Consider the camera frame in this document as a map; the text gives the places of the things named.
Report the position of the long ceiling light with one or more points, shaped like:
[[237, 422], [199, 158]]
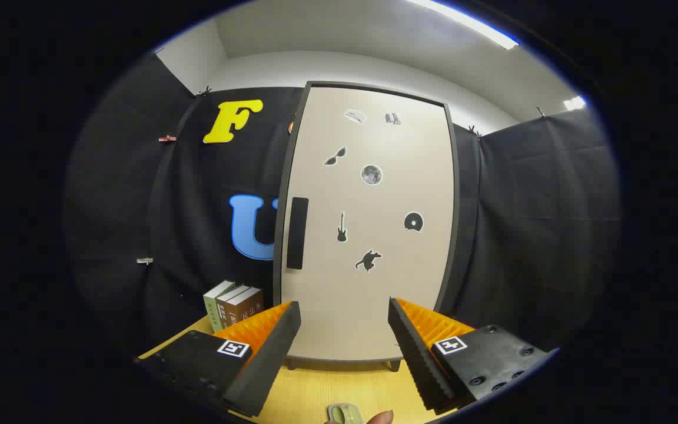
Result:
[[480, 29]]

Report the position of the green book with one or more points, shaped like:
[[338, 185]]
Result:
[[212, 309]]

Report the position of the red clip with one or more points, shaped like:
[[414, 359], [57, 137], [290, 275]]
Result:
[[167, 139]]

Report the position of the black backdrop cloth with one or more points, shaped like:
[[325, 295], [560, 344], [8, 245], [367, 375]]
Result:
[[551, 224]]

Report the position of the dark grey cabinet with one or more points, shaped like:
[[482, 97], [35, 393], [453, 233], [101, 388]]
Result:
[[278, 277]]

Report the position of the olive brown book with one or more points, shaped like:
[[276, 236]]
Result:
[[224, 309]]

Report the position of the small ceiling light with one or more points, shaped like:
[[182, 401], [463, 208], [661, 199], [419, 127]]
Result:
[[574, 103]]

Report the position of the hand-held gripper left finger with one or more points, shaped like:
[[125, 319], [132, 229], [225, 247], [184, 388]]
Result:
[[268, 365]]

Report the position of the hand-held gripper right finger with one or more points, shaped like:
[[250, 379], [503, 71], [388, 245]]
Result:
[[418, 365]]

